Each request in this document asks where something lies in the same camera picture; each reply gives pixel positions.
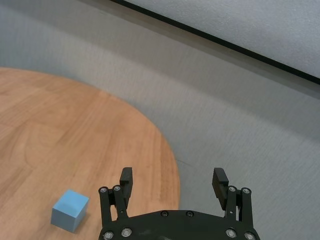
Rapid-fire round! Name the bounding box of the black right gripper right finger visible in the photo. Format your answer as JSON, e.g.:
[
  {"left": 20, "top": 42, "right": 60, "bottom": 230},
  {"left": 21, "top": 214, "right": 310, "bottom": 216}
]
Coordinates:
[{"left": 211, "top": 167, "right": 253, "bottom": 225}]

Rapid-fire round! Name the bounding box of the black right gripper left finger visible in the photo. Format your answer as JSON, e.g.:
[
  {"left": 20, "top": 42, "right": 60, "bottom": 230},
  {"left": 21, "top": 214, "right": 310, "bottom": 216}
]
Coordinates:
[{"left": 98, "top": 166, "right": 134, "bottom": 225}]

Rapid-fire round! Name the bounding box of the blue cube block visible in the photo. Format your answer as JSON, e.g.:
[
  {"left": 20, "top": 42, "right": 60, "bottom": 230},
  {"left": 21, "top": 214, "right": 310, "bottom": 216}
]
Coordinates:
[{"left": 50, "top": 189, "right": 90, "bottom": 234}]

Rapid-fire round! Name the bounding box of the black wall trim strip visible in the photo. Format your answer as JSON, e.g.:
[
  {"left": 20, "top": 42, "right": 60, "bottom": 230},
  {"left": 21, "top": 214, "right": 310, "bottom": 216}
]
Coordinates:
[{"left": 108, "top": 0, "right": 320, "bottom": 85}]

